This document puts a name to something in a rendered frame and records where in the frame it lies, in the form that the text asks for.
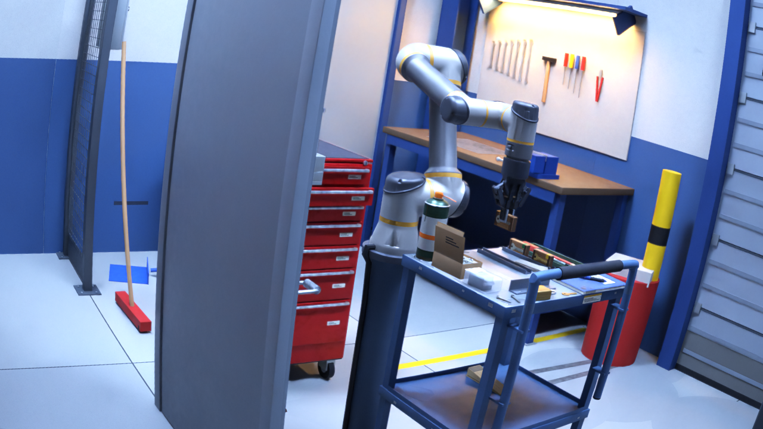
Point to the brown cardboard box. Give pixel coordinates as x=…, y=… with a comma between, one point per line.
x=448, y=247

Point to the brown wooden block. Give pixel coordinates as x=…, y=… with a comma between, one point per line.
x=508, y=223

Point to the red screwdriver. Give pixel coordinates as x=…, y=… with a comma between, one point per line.
x=565, y=59
x=583, y=64

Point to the small brass block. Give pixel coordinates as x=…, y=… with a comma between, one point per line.
x=543, y=292

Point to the red drum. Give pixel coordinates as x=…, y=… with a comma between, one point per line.
x=626, y=328

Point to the blue trolley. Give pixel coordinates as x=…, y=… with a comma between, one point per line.
x=506, y=333

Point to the blue workbench wooden top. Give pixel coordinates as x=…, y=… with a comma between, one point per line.
x=584, y=182

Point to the red tool cabinet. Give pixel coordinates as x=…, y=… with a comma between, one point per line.
x=331, y=286

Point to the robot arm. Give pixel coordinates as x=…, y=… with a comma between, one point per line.
x=444, y=143

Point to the yellow screwdriver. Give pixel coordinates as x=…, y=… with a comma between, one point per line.
x=571, y=61

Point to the dark long rail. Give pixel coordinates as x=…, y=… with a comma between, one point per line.
x=505, y=260

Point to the white tool board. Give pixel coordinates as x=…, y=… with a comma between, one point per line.
x=614, y=119

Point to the blue vise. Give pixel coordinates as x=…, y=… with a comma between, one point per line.
x=545, y=164

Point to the small grey box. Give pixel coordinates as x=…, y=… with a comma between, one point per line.
x=319, y=170

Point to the white plastic box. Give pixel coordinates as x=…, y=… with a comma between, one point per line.
x=484, y=280

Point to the grey roller shutter door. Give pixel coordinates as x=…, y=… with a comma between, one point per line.
x=727, y=238

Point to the red pliers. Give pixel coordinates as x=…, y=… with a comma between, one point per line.
x=598, y=89

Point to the blue strip lamp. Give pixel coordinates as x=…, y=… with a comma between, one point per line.
x=623, y=21

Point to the grey wall box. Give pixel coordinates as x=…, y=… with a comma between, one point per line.
x=120, y=24

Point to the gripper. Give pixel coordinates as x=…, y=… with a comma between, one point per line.
x=517, y=171

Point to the blue clipboard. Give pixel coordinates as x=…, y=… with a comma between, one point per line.
x=596, y=286

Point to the white flat box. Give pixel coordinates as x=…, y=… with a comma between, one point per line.
x=641, y=271

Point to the green white spray can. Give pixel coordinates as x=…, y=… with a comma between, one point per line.
x=431, y=229

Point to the silver wrench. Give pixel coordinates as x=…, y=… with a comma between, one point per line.
x=528, y=62
x=491, y=55
x=505, y=58
x=498, y=56
x=520, y=61
x=512, y=59

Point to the blue dustpan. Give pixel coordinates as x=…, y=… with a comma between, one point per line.
x=122, y=273

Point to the yellow black bollard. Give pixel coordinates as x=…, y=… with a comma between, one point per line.
x=661, y=214

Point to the black wall bar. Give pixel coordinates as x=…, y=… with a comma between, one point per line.
x=131, y=202

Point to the blue screwdriver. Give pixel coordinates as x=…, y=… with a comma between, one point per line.
x=576, y=64

